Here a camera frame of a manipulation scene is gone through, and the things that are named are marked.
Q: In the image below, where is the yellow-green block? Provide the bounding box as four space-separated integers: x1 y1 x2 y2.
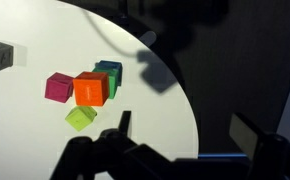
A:
64 105 98 133

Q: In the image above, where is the blue block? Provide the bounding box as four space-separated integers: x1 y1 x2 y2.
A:
95 59 124 87

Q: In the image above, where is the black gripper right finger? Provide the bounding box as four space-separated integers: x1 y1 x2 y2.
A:
228 112 290 180

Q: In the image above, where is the green block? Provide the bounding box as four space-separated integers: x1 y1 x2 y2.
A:
91 67 119 100

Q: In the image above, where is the magenta block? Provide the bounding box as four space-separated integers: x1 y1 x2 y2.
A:
44 71 76 104

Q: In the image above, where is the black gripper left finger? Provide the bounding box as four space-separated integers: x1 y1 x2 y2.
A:
49 110 143 180

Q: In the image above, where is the orange block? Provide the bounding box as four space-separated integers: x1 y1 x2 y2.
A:
72 70 111 108

